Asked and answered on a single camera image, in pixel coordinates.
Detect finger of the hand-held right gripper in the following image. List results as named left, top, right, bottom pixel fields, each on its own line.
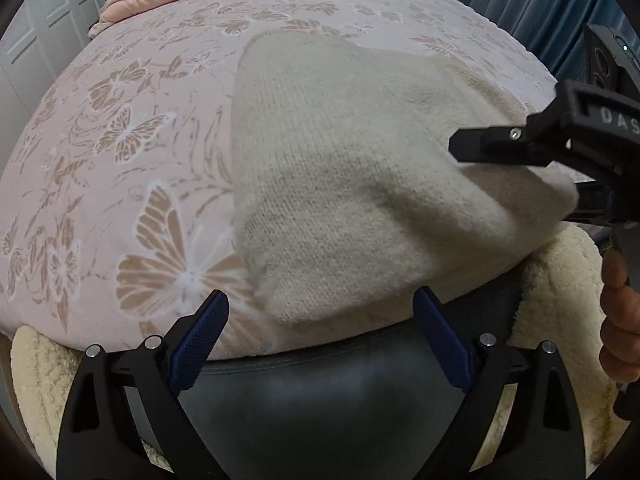
left=448, top=102, right=571, bottom=167
left=562, top=184, right=617, bottom=227

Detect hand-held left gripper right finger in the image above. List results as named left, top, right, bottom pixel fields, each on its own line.
left=412, top=286, right=586, bottom=480

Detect dark leather bed footboard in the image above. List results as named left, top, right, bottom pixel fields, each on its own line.
left=120, top=310, right=521, bottom=480

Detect cream fleece blanket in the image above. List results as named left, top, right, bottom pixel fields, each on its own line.
left=10, top=225, right=626, bottom=480

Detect blue curtain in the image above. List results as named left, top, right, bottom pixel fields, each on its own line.
left=445, top=0, right=640, bottom=91

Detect cream knit sweater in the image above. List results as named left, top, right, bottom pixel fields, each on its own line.
left=231, top=30, right=581, bottom=326

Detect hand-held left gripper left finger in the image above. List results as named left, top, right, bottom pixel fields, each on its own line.
left=56, top=289, right=231, bottom=480

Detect pink butterfly bedsheet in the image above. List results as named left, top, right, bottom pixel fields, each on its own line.
left=0, top=0, right=576, bottom=361

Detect white wardrobe doors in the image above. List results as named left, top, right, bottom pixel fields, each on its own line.
left=0, top=0, right=108, bottom=171

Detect person's right hand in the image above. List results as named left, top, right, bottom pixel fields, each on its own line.
left=598, top=249, right=640, bottom=421

